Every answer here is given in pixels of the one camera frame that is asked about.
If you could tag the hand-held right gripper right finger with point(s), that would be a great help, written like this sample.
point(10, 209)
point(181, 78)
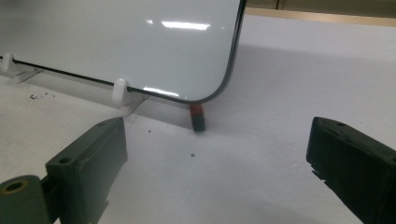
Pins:
point(358, 165)

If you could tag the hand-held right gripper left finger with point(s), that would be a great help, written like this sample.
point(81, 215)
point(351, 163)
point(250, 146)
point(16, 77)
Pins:
point(87, 168)

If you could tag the white whiteboard with black rim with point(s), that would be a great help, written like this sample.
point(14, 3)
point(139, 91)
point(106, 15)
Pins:
point(124, 46)

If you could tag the white plastic board holder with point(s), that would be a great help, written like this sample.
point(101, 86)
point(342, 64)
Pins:
point(7, 63)
point(120, 91)

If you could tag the red and black marker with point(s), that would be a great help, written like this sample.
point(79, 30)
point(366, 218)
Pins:
point(197, 119)

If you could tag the wooden table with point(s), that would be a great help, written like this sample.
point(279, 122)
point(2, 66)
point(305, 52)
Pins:
point(327, 17)

